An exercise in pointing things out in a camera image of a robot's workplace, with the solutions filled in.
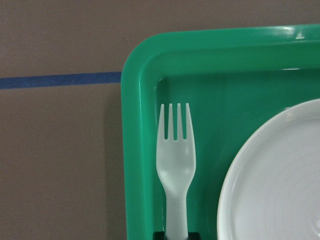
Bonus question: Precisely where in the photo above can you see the white round plate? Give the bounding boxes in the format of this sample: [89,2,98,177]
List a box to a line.
[217,99,320,240]

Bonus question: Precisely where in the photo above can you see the green plastic tray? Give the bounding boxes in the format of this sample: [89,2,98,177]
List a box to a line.
[121,24,320,240]

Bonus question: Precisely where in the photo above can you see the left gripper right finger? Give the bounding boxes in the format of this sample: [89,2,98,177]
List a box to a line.
[188,232,201,240]

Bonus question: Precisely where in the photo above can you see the white plastic fork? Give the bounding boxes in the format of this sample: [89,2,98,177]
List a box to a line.
[156,103,197,240]

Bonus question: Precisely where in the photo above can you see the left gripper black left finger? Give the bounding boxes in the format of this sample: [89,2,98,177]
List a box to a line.
[152,231,166,240]

